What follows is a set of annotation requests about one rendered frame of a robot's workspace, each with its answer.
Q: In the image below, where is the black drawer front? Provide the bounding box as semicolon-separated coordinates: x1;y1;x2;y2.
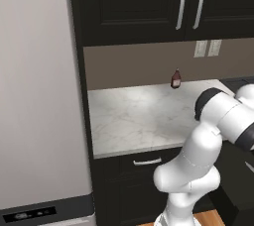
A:
118;147;184;175

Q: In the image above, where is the dark red sauce bottle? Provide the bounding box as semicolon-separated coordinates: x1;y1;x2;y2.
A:
171;68;183;89

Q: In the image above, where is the grey fridge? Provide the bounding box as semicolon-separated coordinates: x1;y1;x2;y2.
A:
0;0;98;226

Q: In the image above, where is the black base cupboard door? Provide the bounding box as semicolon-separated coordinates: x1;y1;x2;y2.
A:
103;173;216;226

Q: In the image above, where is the black hob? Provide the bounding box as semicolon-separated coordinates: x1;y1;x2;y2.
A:
219;76;254;94

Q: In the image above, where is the black oven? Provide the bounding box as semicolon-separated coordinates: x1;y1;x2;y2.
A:
207;139;254;226

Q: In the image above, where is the silver drawer handle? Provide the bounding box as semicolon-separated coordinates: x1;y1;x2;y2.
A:
132;157;163;167

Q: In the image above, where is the white wall socket plate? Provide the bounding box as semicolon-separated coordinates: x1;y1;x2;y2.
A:
193;40;208;58
207;39;223;57

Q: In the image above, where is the black wall cupboard door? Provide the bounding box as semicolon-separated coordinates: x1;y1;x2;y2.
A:
74;0;193;48
185;0;254;42

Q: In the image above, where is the silver cupboard door handle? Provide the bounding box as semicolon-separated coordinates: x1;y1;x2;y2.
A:
192;0;208;31
175;0;189;31

